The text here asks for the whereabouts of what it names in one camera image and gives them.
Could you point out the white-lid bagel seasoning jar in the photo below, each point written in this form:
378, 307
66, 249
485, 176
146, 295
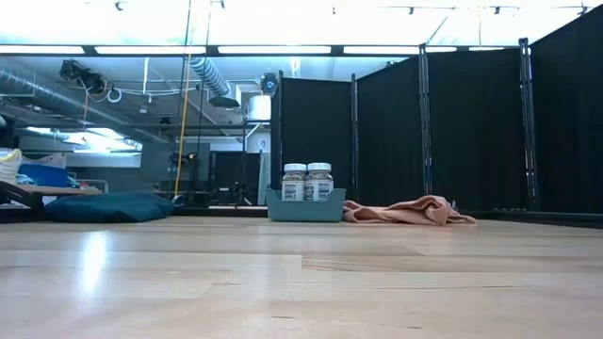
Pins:
319, 186
294, 186

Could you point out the blue plastic bin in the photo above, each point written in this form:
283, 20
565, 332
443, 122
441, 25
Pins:
306, 212

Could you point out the black equipment rack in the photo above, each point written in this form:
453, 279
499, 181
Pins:
235, 176

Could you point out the white cylinder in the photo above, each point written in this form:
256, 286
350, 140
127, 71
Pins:
259, 107

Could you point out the black round fan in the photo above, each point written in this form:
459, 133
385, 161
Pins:
269, 85

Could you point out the pink folded cloth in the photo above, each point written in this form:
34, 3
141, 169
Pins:
414, 212

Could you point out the black folding partition screen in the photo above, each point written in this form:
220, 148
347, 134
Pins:
471, 132

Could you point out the dark blue cloth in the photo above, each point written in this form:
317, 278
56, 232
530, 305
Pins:
108, 208

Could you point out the black ceiling equipment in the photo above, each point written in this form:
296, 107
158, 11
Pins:
82, 75

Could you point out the wooden bench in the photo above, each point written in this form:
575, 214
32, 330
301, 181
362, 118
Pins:
56, 190

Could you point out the blue crate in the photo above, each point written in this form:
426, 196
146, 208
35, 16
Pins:
44, 175

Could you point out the white bag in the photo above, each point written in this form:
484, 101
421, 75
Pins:
9, 165

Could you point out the silver flexible air duct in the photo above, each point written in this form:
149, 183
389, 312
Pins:
209, 75

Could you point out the large grey round duct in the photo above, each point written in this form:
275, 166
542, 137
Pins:
47, 96

